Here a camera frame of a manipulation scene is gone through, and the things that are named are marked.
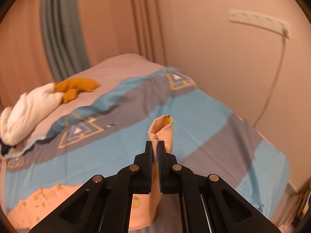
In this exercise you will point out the orange plush toy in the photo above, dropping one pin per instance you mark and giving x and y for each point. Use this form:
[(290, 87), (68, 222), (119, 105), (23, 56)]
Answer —
[(71, 88)]

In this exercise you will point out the pink cartoon print garment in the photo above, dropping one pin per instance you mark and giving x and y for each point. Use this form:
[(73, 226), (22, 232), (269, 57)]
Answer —
[(155, 174)]

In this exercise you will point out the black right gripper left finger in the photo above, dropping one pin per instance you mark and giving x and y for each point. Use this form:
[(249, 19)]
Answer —
[(102, 204)]

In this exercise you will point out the grey blue curtain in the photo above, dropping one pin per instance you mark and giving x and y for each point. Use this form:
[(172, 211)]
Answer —
[(62, 38)]

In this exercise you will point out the dark navy garment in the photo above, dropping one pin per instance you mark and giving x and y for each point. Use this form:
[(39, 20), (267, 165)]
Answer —
[(5, 149)]

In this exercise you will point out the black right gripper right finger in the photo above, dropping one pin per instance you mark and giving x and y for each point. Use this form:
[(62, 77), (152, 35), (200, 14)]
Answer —
[(208, 204)]

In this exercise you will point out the blue grey patterned duvet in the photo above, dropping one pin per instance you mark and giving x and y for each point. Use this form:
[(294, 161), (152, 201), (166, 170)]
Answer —
[(101, 132)]

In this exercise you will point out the white fluffy blanket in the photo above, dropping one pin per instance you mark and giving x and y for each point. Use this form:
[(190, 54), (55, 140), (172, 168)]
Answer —
[(19, 121)]

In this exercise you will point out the white wall power strip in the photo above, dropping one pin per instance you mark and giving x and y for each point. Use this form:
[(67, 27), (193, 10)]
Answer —
[(260, 21)]

